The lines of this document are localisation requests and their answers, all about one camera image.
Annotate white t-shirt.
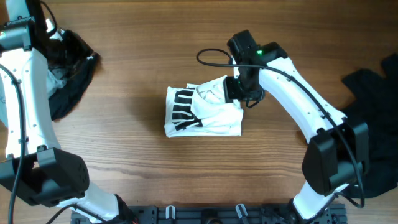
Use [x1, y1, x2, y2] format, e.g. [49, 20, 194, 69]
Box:
[164, 76, 244, 138]

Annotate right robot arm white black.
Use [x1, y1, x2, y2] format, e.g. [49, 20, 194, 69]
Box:
[226, 38, 369, 223]

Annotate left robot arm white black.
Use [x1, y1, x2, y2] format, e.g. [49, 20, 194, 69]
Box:
[1, 1, 134, 223]

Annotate black folded garment left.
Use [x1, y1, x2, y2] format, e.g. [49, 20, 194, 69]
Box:
[46, 29, 101, 121]

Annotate light blue jeans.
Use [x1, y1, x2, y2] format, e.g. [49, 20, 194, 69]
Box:
[0, 93, 8, 127]

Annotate black garment right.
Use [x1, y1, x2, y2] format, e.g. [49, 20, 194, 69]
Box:
[341, 53, 397, 198]

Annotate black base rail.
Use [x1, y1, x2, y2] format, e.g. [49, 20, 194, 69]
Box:
[70, 203, 348, 224]

